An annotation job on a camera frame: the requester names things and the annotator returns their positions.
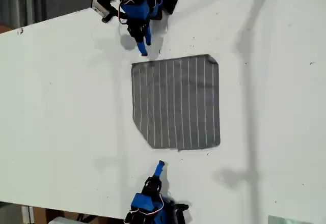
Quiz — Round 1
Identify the grey striped square towel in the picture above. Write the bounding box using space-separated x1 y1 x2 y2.
130 53 222 152

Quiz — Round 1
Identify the white plastic container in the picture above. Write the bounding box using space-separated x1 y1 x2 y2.
47 216 79 224

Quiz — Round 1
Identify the black camera stalk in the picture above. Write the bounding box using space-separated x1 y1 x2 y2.
116 9 129 24

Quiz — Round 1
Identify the black camera box white label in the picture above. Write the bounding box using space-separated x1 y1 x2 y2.
91 0 120 24
171 201 191 218

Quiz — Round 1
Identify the grey metal frame post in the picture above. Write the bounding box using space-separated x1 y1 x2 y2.
23 0 36 28

